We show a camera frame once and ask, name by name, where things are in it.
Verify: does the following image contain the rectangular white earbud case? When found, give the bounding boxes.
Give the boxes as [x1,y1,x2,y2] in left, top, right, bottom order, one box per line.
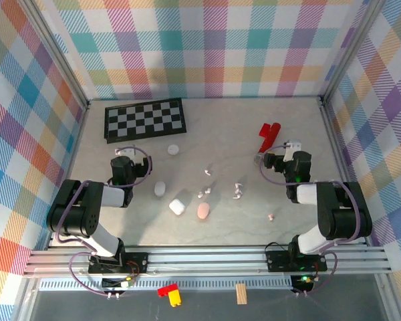
[168,198,187,216]

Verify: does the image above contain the pink oval earbud case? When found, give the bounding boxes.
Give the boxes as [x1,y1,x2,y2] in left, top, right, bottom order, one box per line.
[196,202,211,221]

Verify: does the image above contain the red flashlight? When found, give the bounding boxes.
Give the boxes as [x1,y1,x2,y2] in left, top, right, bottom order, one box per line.
[253,122,281,165]

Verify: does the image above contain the black white chessboard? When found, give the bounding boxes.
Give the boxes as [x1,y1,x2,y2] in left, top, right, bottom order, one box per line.
[103,97,187,144]

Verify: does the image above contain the small controller board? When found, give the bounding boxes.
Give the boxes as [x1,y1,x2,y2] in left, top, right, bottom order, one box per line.
[102,276,136,290]
[291,274,313,292]

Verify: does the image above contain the red toy brick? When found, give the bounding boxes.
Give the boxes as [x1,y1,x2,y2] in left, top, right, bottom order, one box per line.
[157,283,180,298]

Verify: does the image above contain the yellow toy brick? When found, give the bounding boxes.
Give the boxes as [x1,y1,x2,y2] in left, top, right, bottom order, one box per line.
[168,289,182,308]

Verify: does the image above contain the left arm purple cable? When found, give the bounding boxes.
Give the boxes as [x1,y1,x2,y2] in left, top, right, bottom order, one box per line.
[55,146,154,297]

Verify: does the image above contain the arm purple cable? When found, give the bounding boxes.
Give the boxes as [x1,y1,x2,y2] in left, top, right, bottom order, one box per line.
[259,145,365,295]
[55,146,154,297]

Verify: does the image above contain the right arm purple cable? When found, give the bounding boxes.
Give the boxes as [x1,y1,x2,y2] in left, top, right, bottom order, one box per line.
[259,145,365,295]

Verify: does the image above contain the aluminium side rail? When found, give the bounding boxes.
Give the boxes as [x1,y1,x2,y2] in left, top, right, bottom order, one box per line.
[319,96,370,248]
[45,100,92,251]

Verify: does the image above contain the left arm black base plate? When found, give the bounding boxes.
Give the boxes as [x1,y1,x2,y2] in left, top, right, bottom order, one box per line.
[88,252,148,275]

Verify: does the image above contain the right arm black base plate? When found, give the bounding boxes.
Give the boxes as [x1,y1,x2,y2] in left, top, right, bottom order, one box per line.
[265,249,327,272]

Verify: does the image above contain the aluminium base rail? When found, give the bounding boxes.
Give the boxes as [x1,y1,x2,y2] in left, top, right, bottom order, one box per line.
[23,245,394,278]

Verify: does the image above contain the aluminium frame post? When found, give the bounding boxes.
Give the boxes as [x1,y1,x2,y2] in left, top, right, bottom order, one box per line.
[18,0,90,110]
[320,0,387,101]

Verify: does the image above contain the white slotted cable duct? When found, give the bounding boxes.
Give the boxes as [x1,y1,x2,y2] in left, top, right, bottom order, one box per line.
[38,279,298,292]

